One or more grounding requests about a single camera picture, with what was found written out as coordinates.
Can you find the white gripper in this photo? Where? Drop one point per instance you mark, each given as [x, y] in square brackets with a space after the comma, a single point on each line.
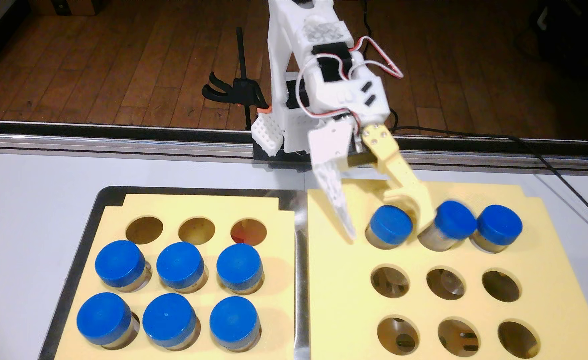
[376, 141]

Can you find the black bar clamp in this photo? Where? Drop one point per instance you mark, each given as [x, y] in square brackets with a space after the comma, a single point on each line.
[244, 90]

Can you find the black metal tray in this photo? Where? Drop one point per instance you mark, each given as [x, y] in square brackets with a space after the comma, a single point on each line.
[301, 280]

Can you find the dark bulky object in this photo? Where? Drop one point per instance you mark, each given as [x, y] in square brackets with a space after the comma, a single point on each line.
[574, 35]

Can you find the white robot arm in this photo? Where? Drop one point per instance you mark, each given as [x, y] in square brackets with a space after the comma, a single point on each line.
[284, 30]

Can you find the aluminium table edge rail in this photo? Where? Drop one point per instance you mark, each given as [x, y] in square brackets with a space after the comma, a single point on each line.
[49, 142]

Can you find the yellow foam rack in tray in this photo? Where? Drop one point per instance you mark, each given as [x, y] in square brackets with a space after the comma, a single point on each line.
[279, 300]

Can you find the blue capped test tube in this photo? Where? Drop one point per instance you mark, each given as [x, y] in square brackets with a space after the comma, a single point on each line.
[499, 225]
[169, 320]
[239, 267]
[180, 265]
[390, 225]
[120, 263]
[104, 318]
[455, 220]
[234, 322]

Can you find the large yellow foam rack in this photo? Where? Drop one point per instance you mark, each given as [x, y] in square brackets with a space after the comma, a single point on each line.
[339, 280]

